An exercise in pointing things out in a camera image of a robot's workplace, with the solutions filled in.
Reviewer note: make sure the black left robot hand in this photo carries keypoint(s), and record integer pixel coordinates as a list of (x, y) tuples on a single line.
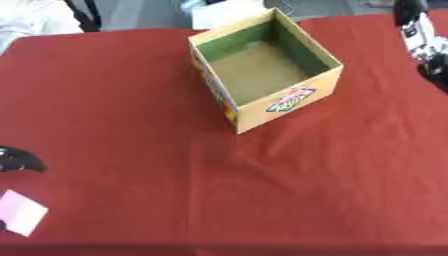
[(17, 160)]

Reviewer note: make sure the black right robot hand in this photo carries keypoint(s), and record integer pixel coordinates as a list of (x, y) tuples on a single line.
[(437, 71)]

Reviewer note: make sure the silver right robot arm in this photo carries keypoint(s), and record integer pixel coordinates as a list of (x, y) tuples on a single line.
[(421, 35)]

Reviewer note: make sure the tan cardboard box green inside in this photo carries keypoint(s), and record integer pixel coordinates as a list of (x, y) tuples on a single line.
[(291, 100)]

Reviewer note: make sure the white box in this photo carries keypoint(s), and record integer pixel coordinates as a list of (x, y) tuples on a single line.
[(224, 15)]

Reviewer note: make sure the pink square paper sheet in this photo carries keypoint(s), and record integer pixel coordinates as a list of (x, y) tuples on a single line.
[(22, 213)]

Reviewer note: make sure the white cloth bundle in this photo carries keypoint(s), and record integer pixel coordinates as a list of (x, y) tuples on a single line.
[(29, 20)]

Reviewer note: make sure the black tripod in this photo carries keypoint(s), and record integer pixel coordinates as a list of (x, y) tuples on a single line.
[(87, 16)]

